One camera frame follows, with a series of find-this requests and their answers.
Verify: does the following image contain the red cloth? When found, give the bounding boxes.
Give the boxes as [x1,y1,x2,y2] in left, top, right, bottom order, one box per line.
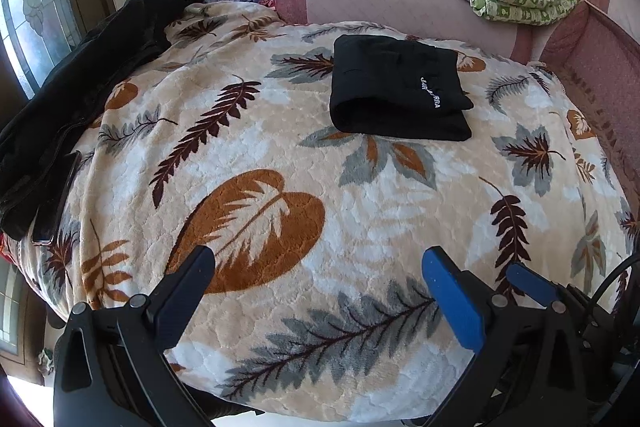
[0,231,23,270]

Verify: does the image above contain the pink quilted bed sheet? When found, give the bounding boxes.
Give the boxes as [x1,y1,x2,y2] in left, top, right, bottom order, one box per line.
[272,0,640,208]

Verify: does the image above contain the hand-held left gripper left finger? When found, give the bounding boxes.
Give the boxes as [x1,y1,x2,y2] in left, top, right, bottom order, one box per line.
[52,245,217,427]

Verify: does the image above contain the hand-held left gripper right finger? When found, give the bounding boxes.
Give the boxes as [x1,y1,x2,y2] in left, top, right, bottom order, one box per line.
[421,246,616,427]

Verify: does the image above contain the patterned glass window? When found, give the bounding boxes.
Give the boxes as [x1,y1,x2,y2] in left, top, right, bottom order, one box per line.
[0,0,83,108]

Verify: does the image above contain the black jacket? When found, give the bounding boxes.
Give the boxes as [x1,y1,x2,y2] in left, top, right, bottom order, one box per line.
[0,0,193,240]

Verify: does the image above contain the black smartphone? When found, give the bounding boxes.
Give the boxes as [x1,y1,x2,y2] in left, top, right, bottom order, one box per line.
[30,152,83,248]

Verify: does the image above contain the black cable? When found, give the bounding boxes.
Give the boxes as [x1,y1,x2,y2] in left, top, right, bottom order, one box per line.
[590,252,640,313]

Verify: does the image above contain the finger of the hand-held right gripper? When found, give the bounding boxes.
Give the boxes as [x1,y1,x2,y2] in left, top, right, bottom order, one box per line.
[506,263,577,309]

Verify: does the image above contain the leaf printed blanket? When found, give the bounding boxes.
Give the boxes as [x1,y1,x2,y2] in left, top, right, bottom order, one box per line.
[15,0,640,415]

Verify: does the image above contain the black pants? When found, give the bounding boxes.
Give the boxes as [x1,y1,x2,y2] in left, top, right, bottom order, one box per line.
[328,34,475,142]

